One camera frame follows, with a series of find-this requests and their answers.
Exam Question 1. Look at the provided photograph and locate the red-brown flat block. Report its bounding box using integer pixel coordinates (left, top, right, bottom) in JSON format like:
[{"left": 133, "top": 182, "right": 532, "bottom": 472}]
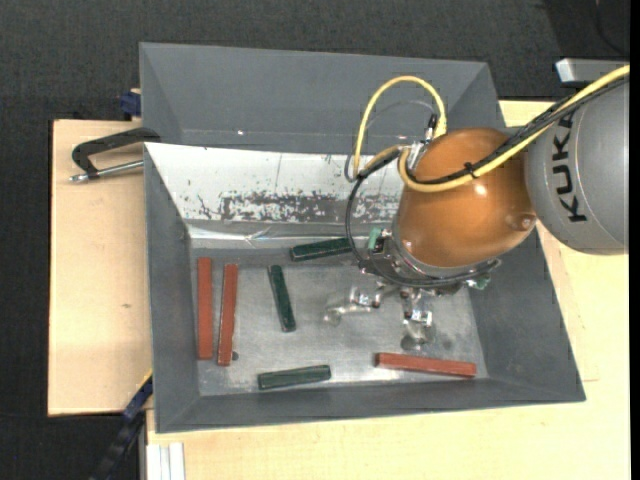
[
  {"left": 373, "top": 351, "right": 478, "bottom": 380},
  {"left": 195, "top": 256, "right": 216, "bottom": 361},
  {"left": 216, "top": 262, "right": 240, "bottom": 368}
]

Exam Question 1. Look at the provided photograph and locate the grey metal bin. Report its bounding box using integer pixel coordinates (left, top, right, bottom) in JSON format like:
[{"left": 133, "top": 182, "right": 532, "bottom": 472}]
[{"left": 138, "top": 41, "right": 587, "bottom": 434}]

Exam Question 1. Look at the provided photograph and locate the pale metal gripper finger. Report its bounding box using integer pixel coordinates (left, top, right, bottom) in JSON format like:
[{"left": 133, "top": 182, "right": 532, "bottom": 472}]
[
  {"left": 323, "top": 288, "right": 387, "bottom": 326},
  {"left": 400, "top": 290, "right": 435, "bottom": 353}
]

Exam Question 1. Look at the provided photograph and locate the dark green flat block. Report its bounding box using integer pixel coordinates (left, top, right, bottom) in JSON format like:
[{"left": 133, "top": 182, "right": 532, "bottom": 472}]
[
  {"left": 256, "top": 363, "right": 333, "bottom": 391},
  {"left": 289, "top": 236, "right": 354, "bottom": 263},
  {"left": 266, "top": 263, "right": 298, "bottom": 334}
]

